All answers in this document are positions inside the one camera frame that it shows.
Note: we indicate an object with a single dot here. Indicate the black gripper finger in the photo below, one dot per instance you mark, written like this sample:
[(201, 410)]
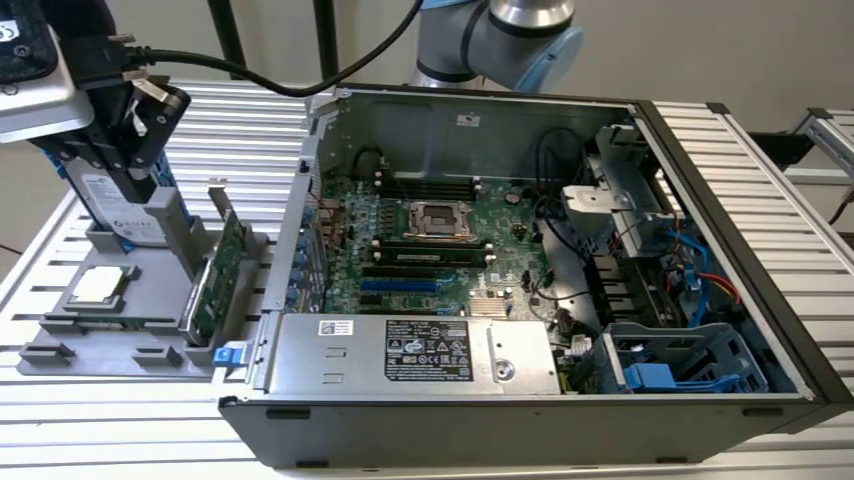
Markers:
[(73, 150), (162, 120)]

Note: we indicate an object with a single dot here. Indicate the black plastic disk bay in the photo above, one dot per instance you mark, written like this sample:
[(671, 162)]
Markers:
[(620, 290)]

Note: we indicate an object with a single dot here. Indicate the green graphics card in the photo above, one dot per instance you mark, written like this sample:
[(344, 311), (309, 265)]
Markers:
[(222, 280)]

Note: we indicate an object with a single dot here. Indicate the blue case latch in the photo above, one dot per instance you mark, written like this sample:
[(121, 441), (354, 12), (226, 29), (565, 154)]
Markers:
[(225, 356)]

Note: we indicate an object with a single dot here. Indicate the grey PC case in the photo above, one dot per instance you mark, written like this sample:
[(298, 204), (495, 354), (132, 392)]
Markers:
[(467, 430)]

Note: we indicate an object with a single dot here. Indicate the silver power supply unit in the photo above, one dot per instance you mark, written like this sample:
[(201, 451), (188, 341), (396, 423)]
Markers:
[(360, 365)]

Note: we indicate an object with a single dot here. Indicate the blue plastic drive latch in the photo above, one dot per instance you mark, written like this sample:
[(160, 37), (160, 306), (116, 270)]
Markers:
[(649, 376)]

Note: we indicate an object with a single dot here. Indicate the grey drive cage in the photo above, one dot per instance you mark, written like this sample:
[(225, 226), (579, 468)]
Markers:
[(667, 328)]

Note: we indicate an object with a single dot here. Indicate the hard disk in blue carrier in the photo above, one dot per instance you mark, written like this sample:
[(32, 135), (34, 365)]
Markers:
[(126, 225)]

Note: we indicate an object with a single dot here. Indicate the long black expansion slot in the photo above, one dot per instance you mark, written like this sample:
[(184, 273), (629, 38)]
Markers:
[(400, 272)]

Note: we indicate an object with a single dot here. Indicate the CPU socket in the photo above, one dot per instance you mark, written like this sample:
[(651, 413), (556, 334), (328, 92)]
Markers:
[(436, 220)]

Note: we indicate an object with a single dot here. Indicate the grey parts rack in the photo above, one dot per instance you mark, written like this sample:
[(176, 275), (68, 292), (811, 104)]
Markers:
[(100, 350)]

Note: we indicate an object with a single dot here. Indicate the silver chipset heatsink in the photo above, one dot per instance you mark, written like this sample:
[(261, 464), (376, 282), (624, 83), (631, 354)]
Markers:
[(489, 307)]

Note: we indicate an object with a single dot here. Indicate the green RAM stick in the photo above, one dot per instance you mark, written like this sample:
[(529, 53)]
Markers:
[(106, 318), (420, 257)]

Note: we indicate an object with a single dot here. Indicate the blue expansion slot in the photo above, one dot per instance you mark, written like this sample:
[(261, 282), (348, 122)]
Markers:
[(400, 286)]

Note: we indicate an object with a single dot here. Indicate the green motherboard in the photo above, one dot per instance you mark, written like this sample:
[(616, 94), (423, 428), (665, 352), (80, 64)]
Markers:
[(507, 235)]

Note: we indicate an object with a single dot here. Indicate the black metal pole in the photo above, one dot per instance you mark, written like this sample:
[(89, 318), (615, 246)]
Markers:
[(229, 40), (326, 40)]

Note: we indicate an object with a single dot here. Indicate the aluminium frame table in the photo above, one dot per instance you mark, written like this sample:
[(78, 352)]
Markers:
[(829, 131)]

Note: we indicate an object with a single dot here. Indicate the black metal bracket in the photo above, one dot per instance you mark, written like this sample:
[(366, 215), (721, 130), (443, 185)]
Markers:
[(776, 147)]

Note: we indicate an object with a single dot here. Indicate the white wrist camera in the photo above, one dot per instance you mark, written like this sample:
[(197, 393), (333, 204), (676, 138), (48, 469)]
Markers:
[(40, 110)]

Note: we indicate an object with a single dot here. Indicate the silver CPU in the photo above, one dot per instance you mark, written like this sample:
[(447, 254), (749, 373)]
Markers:
[(96, 285)]

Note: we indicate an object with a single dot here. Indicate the short black expansion slot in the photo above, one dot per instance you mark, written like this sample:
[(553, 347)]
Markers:
[(372, 300)]

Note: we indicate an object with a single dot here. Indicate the round coin battery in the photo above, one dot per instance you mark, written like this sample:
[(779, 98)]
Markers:
[(512, 197)]

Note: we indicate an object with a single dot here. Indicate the silver metal drive bay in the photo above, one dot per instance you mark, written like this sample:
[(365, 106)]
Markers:
[(593, 200)]

